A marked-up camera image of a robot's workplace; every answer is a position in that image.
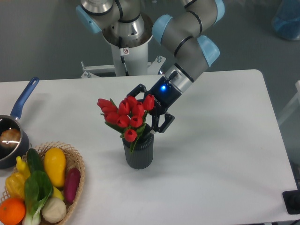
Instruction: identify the black device at edge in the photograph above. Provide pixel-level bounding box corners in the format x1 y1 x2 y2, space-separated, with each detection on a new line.
282 190 300 215

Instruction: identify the purple eggplant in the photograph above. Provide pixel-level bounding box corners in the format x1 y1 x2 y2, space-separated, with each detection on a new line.
63 167 81 203

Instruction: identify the yellow banana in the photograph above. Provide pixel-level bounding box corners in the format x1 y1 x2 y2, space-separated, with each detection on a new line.
52 187 64 201

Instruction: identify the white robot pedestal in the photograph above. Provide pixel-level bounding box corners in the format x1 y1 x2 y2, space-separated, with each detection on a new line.
81 13 166 78

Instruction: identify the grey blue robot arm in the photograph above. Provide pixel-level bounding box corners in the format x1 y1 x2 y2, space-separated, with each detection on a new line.
76 0 225 143

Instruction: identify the yellow bell pepper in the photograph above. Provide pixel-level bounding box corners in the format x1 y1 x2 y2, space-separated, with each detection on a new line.
5 172 25 200

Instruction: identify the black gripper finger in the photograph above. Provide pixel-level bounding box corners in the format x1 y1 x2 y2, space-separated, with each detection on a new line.
141 113 175 142
126 84 149 102

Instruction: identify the yellow squash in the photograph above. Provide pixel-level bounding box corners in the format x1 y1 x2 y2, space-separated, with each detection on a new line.
44 148 66 188

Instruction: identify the orange fruit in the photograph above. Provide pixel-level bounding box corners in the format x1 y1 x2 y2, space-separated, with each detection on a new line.
0 198 26 225

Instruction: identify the dark grey ribbed vase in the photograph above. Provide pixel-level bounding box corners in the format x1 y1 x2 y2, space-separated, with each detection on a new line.
122 124 154 169

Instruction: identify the brown bread roll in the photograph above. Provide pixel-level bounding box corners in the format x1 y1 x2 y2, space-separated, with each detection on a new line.
0 128 21 149

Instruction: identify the dark green cucumber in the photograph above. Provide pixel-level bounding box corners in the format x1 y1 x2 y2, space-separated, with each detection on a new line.
26 148 45 173

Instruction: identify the small yellow gourd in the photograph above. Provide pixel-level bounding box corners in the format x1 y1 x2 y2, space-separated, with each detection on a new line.
16 156 30 179

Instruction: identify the green bok choy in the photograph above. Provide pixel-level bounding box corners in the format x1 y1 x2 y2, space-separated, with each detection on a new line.
22 170 54 225

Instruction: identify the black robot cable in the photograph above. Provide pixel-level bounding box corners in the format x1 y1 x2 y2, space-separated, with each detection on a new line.
118 36 130 76

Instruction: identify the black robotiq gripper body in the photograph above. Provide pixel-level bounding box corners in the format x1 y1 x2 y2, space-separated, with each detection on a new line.
144 77 181 115

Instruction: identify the blue handled saucepan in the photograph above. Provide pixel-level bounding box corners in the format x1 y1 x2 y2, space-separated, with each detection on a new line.
0 77 39 169

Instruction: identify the red tulip bouquet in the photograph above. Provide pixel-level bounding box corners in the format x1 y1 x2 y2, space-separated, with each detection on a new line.
97 94 155 153

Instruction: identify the blue transparent container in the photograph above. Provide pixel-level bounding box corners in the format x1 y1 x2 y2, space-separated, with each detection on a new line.
271 0 300 41

